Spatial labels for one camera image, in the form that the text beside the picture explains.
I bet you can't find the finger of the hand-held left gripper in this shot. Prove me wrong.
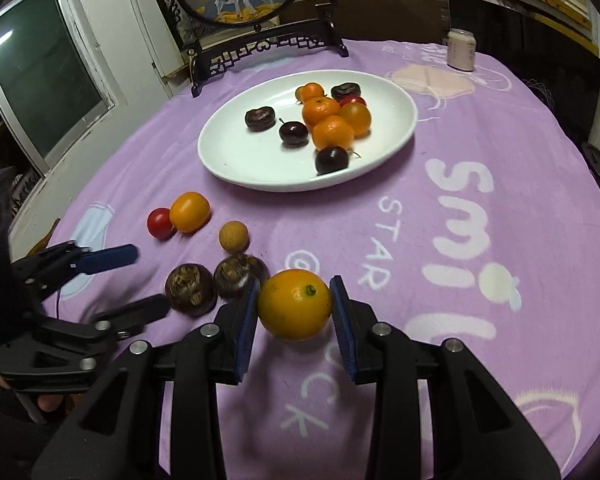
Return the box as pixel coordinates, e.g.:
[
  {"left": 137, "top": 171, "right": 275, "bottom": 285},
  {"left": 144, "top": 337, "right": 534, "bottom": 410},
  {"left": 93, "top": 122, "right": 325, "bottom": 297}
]
[
  {"left": 87, "top": 294, "right": 171, "bottom": 343},
  {"left": 12, "top": 242, "right": 140, "bottom": 301}
]

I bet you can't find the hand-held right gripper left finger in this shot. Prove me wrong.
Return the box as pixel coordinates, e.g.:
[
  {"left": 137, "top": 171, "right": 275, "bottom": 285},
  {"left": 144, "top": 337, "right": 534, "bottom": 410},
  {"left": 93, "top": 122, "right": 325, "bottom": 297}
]
[{"left": 32, "top": 278, "right": 262, "bottom": 480}]

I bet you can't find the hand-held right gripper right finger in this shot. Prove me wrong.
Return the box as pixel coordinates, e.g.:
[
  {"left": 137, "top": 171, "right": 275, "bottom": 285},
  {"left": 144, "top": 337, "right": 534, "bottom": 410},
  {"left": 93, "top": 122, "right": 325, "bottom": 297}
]
[{"left": 329, "top": 275, "right": 563, "bottom": 480}]

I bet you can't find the dark water chestnut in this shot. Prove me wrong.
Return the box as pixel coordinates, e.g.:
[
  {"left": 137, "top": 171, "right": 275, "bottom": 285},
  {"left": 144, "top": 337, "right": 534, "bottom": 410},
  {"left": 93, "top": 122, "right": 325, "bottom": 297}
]
[
  {"left": 330, "top": 82, "right": 365, "bottom": 102},
  {"left": 244, "top": 106, "right": 276, "bottom": 132},
  {"left": 213, "top": 253, "right": 270, "bottom": 301},
  {"left": 164, "top": 263, "right": 216, "bottom": 318}
]

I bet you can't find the yellow orange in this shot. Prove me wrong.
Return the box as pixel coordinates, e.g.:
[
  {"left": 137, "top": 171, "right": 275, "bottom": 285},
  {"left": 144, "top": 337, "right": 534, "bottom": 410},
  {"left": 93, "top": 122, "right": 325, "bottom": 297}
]
[{"left": 257, "top": 268, "right": 333, "bottom": 342}]

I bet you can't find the oval smooth orange fruit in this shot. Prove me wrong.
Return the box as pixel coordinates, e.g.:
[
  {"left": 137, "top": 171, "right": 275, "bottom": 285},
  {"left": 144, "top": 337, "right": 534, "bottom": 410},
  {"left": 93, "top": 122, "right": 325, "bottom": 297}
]
[{"left": 169, "top": 191, "right": 212, "bottom": 234}]

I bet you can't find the tan longan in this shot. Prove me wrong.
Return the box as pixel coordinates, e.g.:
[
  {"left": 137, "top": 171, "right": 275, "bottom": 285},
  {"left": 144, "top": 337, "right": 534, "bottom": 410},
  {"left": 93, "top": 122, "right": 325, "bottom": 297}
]
[{"left": 218, "top": 221, "right": 249, "bottom": 253}]

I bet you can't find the white plate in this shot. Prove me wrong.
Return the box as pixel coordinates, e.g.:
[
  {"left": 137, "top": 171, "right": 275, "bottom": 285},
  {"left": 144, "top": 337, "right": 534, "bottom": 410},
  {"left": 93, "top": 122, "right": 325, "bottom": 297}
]
[{"left": 197, "top": 70, "right": 419, "bottom": 193}]

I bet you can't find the dark red cherry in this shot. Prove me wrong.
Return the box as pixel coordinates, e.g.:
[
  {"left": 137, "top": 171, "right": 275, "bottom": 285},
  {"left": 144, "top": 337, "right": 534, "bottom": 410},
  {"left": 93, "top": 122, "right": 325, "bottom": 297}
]
[
  {"left": 278, "top": 118, "right": 309, "bottom": 147},
  {"left": 314, "top": 145, "right": 361, "bottom": 176}
]

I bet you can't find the person's left hand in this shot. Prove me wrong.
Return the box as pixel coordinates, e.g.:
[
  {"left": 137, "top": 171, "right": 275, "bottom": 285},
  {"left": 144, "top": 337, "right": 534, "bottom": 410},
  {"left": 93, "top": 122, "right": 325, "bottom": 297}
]
[{"left": 0, "top": 373, "right": 65, "bottom": 413}]

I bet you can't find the purple printed tablecloth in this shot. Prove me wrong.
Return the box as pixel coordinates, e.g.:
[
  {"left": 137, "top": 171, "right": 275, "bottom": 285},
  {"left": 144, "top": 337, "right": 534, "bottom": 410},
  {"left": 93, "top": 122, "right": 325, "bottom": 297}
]
[{"left": 10, "top": 37, "right": 600, "bottom": 480}]

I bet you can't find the window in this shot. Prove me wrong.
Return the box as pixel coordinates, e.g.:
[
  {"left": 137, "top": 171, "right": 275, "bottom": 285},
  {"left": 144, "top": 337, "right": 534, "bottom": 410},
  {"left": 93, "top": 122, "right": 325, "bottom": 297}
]
[{"left": 0, "top": 0, "right": 116, "bottom": 176}]

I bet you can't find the pale beverage can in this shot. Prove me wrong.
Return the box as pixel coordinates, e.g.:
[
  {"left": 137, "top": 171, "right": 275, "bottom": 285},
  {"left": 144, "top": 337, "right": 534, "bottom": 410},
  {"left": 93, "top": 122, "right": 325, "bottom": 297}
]
[{"left": 446, "top": 29, "right": 477, "bottom": 71}]

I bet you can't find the white door frame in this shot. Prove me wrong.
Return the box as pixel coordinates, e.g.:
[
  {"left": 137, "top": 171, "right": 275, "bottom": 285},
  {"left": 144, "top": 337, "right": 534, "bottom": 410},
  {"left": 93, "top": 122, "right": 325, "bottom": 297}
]
[{"left": 125, "top": 0, "right": 177, "bottom": 98}]

